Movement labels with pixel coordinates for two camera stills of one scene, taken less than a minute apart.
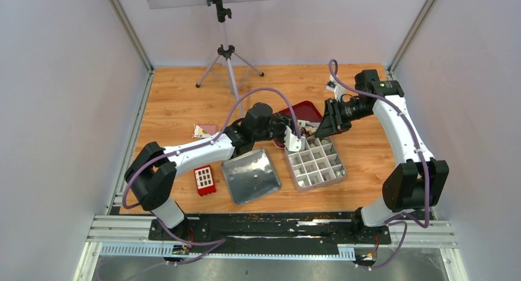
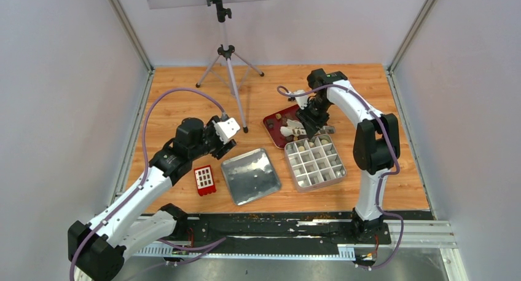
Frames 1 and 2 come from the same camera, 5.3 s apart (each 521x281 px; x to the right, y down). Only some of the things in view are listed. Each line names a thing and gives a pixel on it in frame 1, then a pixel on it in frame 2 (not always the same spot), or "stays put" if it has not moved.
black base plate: x=271 y=230 stays put
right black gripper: x=332 y=122 → x=311 y=124
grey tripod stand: x=225 y=50 stays put
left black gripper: x=284 y=120 → x=222 y=149
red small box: x=204 y=180 stays put
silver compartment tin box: x=318 y=163 stays put
